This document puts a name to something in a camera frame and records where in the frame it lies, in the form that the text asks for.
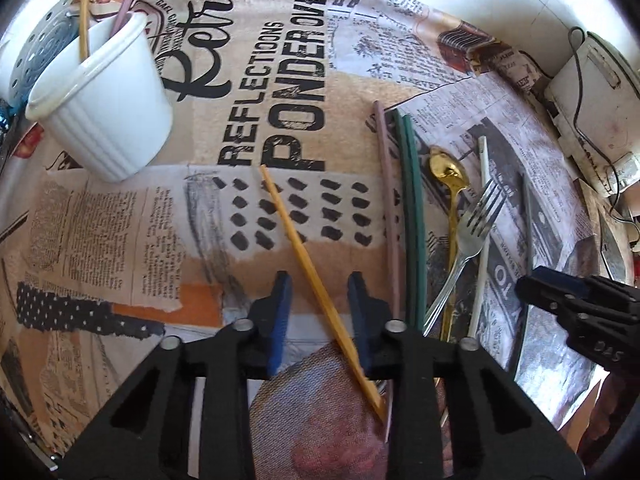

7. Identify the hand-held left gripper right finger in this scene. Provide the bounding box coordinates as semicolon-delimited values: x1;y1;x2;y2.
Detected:
347;271;586;480

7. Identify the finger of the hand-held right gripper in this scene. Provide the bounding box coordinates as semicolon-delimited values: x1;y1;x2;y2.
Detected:
564;311;640;377
516;266;640;322

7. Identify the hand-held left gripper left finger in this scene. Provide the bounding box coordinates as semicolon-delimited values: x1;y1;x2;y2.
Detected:
57;270;293;480

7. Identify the grey chopstick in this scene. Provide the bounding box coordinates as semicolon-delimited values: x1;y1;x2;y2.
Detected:
520;172;536;273

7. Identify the white chopstick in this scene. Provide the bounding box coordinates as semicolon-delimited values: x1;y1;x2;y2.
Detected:
467;135;490;340

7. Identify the yellow chopstick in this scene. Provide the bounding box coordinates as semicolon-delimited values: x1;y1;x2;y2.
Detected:
79;0;96;60
259;164;390;425

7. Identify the green chopstick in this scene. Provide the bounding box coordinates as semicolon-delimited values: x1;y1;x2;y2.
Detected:
402;114;427;327
392;109;416;327

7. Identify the silver fork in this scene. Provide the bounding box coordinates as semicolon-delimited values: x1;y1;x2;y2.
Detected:
422;179;507;337

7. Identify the gold spoon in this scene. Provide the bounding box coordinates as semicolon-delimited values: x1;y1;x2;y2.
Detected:
429;145;472;343

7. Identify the white ribbed ceramic cup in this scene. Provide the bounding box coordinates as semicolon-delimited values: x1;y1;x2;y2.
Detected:
25;12;175;183

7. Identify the newspaper print tablecloth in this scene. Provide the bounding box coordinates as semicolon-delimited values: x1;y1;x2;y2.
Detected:
0;0;608;480

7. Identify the white plastic device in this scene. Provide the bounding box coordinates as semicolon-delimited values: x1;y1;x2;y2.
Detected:
544;31;640;196

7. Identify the white perforated colander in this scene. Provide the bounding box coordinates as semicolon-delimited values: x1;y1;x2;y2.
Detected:
7;0;88;106

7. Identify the black cable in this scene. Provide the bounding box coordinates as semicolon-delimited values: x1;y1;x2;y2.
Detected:
567;26;623;206

